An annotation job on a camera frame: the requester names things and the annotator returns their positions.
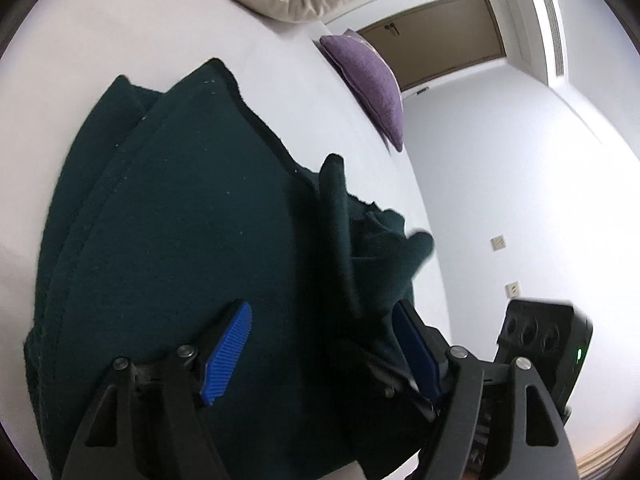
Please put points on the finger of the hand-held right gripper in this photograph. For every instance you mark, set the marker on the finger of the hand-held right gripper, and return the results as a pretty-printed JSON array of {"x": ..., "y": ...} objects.
[{"x": 389, "y": 387}]

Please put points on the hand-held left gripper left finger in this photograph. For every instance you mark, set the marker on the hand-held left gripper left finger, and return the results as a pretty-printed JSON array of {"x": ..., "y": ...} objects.
[{"x": 227, "y": 355}]

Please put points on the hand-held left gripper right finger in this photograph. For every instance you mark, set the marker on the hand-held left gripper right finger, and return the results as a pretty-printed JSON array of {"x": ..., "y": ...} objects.
[{"x": 417, "y": 355}]

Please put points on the dark green sweater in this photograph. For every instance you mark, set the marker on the dark green sweater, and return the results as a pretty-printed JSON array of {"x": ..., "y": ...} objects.
[{"x": 175, "y": 210}]

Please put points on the purple cushion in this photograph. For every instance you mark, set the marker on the purple cushion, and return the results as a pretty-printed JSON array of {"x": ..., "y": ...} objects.
[{"x": 370, "y": 80}]

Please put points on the white air vent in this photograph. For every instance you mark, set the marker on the white air vent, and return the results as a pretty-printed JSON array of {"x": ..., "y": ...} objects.
[{"x": 553, "y": 35}]

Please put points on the brown door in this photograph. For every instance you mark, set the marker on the brown door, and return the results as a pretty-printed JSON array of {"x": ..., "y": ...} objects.
[{"x": 440, "y": 35}]

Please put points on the beige wall socket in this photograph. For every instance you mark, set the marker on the beige wall socket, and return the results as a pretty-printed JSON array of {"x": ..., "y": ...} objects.
[
  {"x": 498, "y": 242},
  {"x": 512, "y": 288}
]

